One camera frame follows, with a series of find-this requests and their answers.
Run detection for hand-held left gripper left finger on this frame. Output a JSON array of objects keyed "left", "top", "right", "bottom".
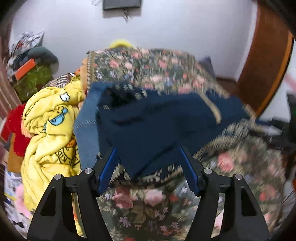
[{"left": 26, "top": 146, "right": 119, "bottom": 241}]

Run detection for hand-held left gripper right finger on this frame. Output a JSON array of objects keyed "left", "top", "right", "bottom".
[{"left": 180, "top": 146, "right": 271, "bottom": 241}]

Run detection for navy blue knit garment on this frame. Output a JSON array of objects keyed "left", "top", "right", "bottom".
[{"left": 96, "top": 83, "right": 255, "bottom": 181}]

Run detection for blue denim jeans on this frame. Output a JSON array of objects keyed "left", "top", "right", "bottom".
[{"left": 73, "top": 83, "right": 109, "bottom": 165}]

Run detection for floral bedspread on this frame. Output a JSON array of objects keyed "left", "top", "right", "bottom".
[{"left": 87, "top": 47, "right": 287, "bottom": 241}]

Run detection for yellow cartoon blanket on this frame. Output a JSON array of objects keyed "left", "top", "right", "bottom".
[{"left": 21, "top": 75, "right": 87, "bottom": 237}]

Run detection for navy dotted garment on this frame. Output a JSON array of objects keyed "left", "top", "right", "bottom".
[{"left": 99, "top": 83, "right": 148, "bottom": 102}]

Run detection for brown cloth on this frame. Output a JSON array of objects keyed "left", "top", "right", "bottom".
[{"left": 8, "top": 134, "right": 25, "bottom": 174}]

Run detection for striped cushion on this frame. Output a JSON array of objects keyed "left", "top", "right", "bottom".
[{"left": 42, "top": 73, "right": 77, "bottom": 89}]

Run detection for grey backpack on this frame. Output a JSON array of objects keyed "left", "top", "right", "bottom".
[{"left": 200, "top": 57, "right": 216, "bottom": 77}]

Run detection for green box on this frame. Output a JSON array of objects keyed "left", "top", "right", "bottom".
[{"left": 13, "top": 66, "right": 53, "bottom": 102}]

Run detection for red striped cloth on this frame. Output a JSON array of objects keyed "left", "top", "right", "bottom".
[{"left": 0, "top": 76, "right": 22, "bottom": 117}]

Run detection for yellow pillow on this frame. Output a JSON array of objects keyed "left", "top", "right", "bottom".
[{"left": 109, "top": 40, "right": 134, "bottom": 49}]

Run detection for orange box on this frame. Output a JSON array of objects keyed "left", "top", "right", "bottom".
[{"left": 15, "top": 58, "right": 36, "bottom": 79}]

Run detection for dark grey cushion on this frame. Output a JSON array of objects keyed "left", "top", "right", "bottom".
[{"left": 28, "top": 46, "right": 59, "bottom": 67}]

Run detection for wooden door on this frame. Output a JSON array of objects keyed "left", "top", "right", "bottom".
[{"left": 235, "top": 5, "right": 294, "bottom": 116}]

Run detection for pile of magazines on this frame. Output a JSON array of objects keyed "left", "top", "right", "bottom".
[{"left": 9, "top": 31, "right": 45, "bottom": 56}]

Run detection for black wall television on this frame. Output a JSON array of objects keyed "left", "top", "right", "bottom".
[{"left": 103, "top": 0, "right": 142, "bottom": 11}]

